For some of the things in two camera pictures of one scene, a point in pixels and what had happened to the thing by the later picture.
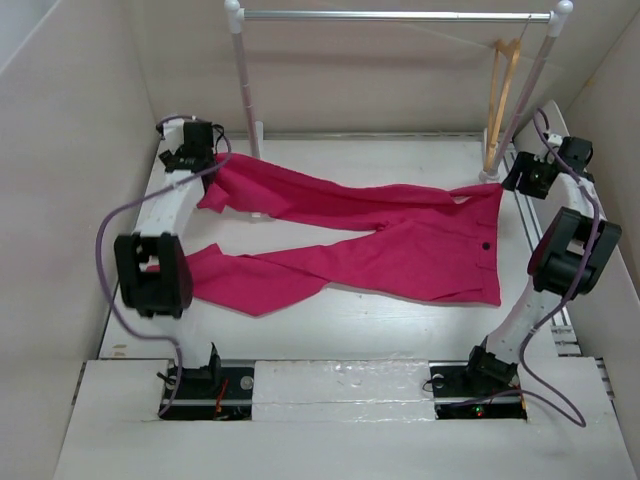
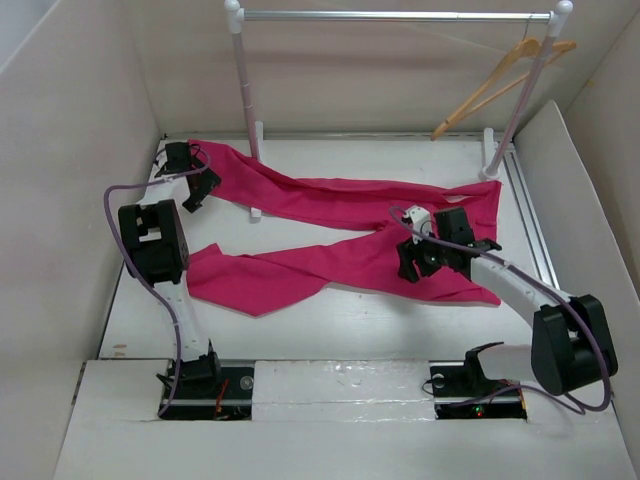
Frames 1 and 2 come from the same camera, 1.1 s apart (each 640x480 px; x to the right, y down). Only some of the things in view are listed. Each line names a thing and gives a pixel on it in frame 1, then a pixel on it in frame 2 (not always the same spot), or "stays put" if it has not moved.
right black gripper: x=524 y=163 to x=408 y=251
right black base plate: x=458 y=397 stays put
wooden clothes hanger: x=506 y=60 to x=527 y=48
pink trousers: x=426 y=243 stays put
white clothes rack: x=523 y=101 stays put
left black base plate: x=208 y=393 stays put
